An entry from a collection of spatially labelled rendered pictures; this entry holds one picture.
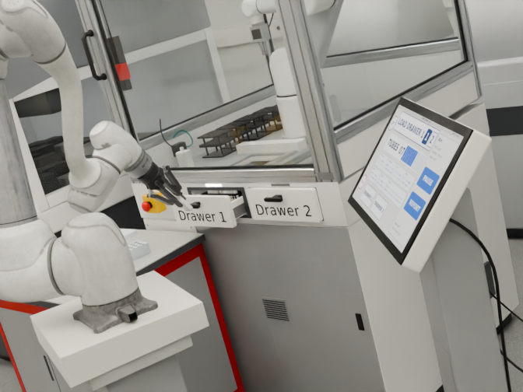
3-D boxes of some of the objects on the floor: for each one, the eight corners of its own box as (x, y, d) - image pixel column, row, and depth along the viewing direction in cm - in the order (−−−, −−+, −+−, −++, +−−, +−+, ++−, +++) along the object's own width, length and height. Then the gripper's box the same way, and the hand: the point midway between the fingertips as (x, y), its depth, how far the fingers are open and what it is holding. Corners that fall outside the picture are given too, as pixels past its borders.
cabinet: (401, 450, 262) (350, 227, 240) (194, 394, 333) (141, 218, 312) (524, 316, 326) (492, 131, 304) (328, 293, 397) (291, 141, 376)
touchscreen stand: (422, 638, 190) (328, 250, 163) (377, 519, 234) (296, 196, 207) (620, 580, 192) (559, 187, 165) (538, 472, 235) (479, 146, 208)
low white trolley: (142, 507, 267) (74, 306, 247) (44, 463, 310) (-21, 288, 290) (255, 414, 306) (203, 232, 286) (154, 386, 349) (103, 226, 329)
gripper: (141, 184, 249) (188, 225, 263) (159, 151, 254) (205, 193, 268) (126, 184, 254) (173, 225, 268) (145, 152, 259) (190, 193, 273)
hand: (183, 203), depth 266 cm, fingers closed
